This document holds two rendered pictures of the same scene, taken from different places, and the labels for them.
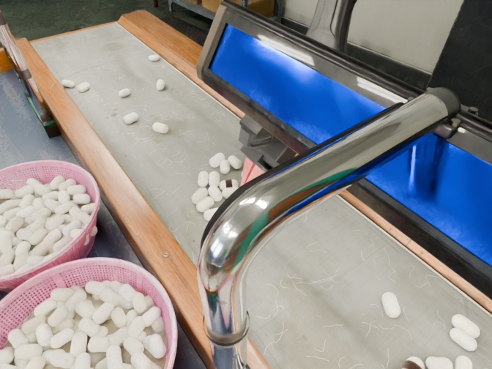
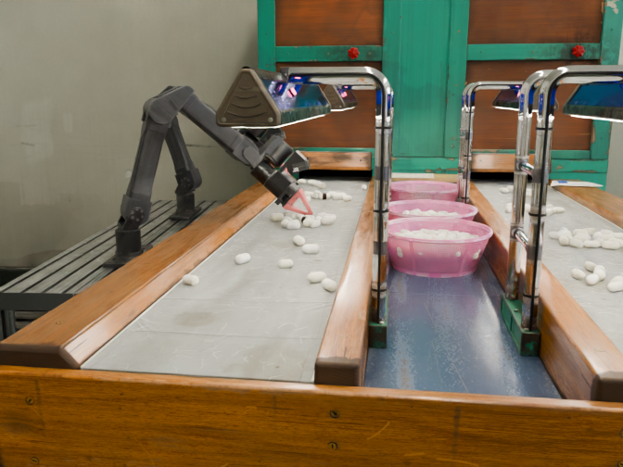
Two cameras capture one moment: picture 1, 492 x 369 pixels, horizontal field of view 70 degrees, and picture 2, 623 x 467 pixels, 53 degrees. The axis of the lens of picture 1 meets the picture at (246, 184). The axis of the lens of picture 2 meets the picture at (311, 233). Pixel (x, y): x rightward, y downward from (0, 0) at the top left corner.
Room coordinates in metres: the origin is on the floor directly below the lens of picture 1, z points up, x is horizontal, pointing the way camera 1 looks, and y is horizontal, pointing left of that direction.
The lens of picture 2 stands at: (1.63, 1.19, 1.08)
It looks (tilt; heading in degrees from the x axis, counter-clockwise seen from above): 13 degrees down; 224
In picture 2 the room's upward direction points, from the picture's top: straight up
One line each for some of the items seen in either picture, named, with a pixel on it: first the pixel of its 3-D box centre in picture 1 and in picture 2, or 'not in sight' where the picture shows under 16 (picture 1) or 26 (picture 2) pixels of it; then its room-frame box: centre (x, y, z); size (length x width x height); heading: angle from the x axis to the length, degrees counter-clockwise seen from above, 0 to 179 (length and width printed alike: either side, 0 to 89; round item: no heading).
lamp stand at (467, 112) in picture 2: not in sight; (490, 154); (-0.17, 0.22, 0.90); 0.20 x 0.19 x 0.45; 37
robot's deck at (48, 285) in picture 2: not in sight; (243, 239); (0.47, -0.24, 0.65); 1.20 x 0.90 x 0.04; 42
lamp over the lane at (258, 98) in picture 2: not in sight; (289, 96); (0.89, 0.42, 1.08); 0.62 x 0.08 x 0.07; 37
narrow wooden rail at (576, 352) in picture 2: not in sight; (495, 243); (0.20, 0.45, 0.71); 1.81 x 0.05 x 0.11; 37
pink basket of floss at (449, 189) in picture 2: not in sight; (422, 198); (-0.19, -0.04, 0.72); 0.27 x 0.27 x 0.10
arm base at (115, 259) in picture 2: not in sight; (128, 242); (0.86, -0.23, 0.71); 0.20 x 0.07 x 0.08; 42
